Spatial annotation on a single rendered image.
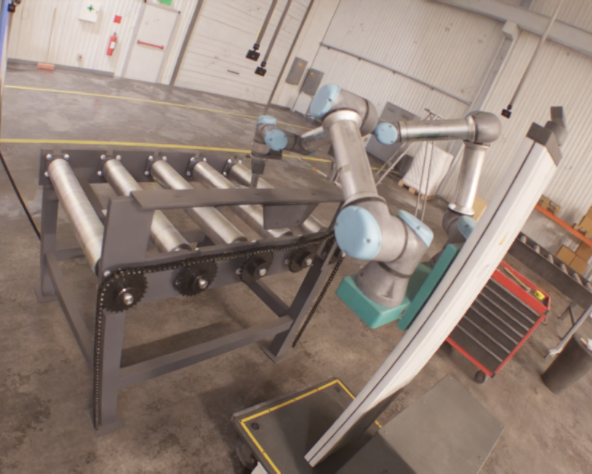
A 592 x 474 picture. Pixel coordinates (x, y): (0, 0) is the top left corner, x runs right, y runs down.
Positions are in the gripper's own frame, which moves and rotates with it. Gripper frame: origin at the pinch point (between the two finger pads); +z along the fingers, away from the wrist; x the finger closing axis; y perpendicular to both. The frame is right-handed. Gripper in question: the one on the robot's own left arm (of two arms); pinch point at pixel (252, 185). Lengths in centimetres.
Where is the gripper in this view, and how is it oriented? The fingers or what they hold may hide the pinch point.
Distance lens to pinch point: 160.5
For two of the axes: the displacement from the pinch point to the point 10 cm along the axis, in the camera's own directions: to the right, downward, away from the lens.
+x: 1.2, 5.5, -8.2
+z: -2.2, 8.2, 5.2
